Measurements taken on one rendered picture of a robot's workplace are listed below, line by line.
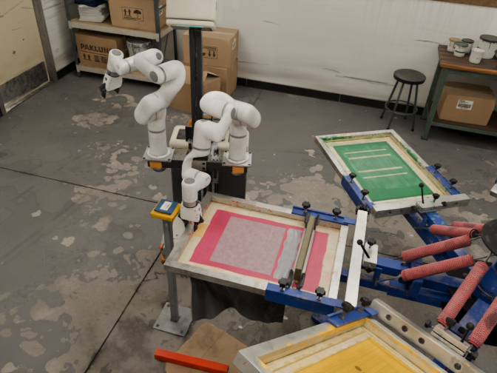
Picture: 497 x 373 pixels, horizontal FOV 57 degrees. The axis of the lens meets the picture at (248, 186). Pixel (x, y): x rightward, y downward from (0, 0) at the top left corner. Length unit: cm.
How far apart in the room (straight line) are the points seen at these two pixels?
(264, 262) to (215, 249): 25
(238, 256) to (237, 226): 21
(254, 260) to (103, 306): 143
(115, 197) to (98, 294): 109
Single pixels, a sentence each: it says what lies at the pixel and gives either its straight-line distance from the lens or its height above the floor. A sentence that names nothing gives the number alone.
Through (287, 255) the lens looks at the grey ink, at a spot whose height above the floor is 96.
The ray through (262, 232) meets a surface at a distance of 235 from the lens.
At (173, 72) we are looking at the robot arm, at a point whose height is 167.
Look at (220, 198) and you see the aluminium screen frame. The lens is 250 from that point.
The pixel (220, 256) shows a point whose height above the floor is 95.
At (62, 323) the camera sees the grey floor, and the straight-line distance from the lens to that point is 332.
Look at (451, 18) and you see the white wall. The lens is 564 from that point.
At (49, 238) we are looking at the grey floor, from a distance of 392.
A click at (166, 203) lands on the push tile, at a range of 251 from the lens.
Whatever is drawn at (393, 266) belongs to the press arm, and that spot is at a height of 104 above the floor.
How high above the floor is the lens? 254
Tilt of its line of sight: 37 degrees down
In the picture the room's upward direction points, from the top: 3 degrees clockwise
